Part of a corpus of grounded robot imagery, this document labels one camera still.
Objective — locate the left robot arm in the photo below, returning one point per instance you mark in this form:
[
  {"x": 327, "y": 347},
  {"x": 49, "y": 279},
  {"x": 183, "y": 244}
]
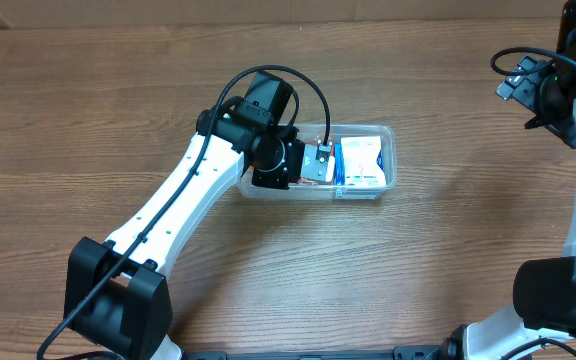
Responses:
[{"x": 117, "y": 294}]

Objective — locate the clear plastic container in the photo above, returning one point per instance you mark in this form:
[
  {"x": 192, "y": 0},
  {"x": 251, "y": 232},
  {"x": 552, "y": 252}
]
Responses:
[{"x": 332, "y": 134}]

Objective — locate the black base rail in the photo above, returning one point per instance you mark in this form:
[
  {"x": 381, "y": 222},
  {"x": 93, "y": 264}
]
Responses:
[{"x": 414, "y": 352}]

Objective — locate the white and blue box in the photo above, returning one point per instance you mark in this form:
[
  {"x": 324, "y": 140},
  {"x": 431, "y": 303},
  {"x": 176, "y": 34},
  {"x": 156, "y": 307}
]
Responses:
[{"x": 359, "y": 162}]

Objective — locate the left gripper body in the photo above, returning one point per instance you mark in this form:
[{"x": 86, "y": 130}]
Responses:
[{"x": 267, "y": 167}]

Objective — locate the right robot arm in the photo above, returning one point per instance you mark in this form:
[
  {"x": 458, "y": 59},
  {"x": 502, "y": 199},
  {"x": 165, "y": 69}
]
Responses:
[{"x": 543, "y": 307}]

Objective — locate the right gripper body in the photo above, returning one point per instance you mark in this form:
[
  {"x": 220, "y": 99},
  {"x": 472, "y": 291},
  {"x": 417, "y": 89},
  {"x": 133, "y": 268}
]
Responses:
[{"x": 555, "y": 102}]

